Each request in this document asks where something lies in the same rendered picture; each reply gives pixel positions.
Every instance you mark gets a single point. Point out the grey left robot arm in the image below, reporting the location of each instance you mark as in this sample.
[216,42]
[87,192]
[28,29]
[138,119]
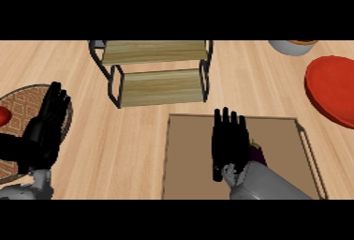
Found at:
[28,187]

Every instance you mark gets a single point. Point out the wooden tiered shelf black frame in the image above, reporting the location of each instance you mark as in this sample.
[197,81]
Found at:
[153,73]

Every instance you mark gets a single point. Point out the grey bowl with orange content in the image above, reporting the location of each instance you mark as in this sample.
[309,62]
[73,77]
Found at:
[292,47]

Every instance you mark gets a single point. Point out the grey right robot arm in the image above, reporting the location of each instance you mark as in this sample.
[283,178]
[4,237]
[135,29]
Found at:
[264,182]

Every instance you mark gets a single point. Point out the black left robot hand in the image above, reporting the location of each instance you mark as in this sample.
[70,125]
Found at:
[42,131]

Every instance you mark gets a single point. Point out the round woven patterned placemat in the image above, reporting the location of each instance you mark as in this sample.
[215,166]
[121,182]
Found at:
[25,118]

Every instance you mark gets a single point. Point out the red round plate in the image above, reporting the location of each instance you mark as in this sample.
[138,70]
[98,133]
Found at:
[331,87]

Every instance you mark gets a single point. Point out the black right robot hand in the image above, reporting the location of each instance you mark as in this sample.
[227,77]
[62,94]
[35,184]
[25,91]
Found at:
[228,143]

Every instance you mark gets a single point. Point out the red round fruit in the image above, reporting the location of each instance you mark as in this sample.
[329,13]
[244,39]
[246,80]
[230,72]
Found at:
[3,116]

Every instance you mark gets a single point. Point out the brown rectangular tray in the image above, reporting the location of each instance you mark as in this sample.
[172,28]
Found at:
[193,162]

